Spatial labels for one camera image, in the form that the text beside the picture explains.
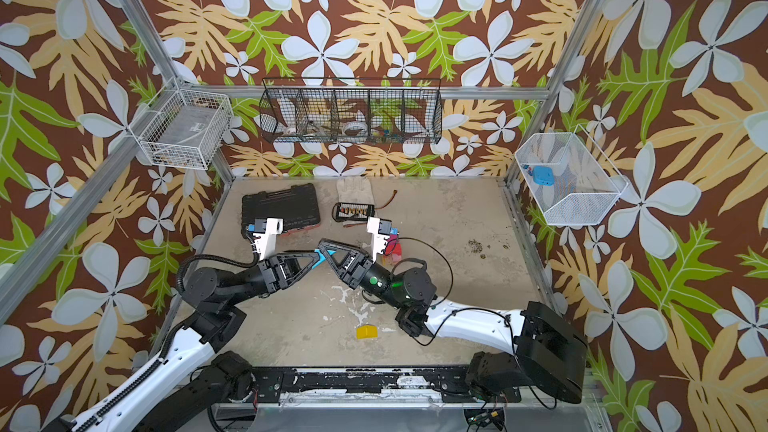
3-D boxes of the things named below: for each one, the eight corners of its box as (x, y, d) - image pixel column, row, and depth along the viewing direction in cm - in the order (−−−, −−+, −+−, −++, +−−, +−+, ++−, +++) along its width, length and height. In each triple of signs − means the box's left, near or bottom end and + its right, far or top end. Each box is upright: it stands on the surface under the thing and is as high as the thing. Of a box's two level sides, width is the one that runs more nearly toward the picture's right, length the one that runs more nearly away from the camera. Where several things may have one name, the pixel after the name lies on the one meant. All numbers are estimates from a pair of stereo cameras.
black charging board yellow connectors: (332, 220, 109) (331, 216, 107) (334, 206, 113) (333, 202, 111) (374, 220, 109) (374, 216, 107) (374, 207, 113) (374, 202, 111)
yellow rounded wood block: (356, 339, 84) (356, 337, 82) (357, 327, 86) (356, 325, 84) (378, 339, 84) (378, 337, 82) (378, 327, 86) (378, 325, 84)
